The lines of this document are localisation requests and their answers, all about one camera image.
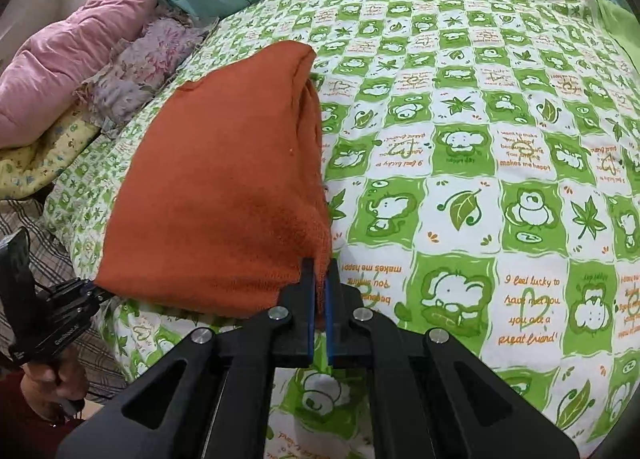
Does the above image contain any rust orange knit sweater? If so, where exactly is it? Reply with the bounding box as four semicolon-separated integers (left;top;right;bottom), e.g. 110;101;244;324
96;41;331;318

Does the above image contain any red garment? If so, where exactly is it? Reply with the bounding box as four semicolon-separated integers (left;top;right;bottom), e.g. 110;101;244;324
0;372;82;459

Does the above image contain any lime green sheet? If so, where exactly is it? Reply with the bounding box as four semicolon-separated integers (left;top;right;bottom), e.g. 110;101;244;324
597;0;640;63

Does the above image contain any plaid checked cloth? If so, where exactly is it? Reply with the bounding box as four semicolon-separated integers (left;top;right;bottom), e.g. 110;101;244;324
0;198;129;403

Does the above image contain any person's left hand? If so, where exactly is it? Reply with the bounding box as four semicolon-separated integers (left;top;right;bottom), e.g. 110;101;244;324
21;346;89;421

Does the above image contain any purple floral ruffled pillow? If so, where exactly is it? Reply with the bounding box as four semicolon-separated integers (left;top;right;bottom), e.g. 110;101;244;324
75;15;214;138

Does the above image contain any yellow floral pillow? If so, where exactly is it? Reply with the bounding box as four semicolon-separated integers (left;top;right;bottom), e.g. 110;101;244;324
0;101;99;200

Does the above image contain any pink quilted blanket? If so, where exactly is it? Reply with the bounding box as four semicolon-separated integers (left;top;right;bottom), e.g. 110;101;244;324
1;0;157;148

